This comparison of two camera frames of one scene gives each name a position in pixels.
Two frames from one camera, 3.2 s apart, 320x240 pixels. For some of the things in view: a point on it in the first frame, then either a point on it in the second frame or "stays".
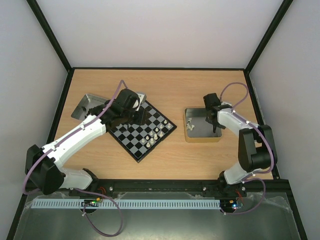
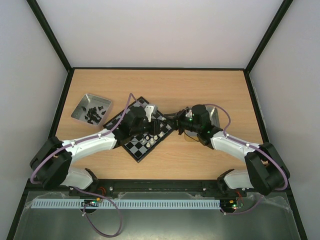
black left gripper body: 139,120 -> 154,130
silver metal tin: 88,102 stays
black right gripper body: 213,122 -> 180,121
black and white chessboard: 140,140 stays
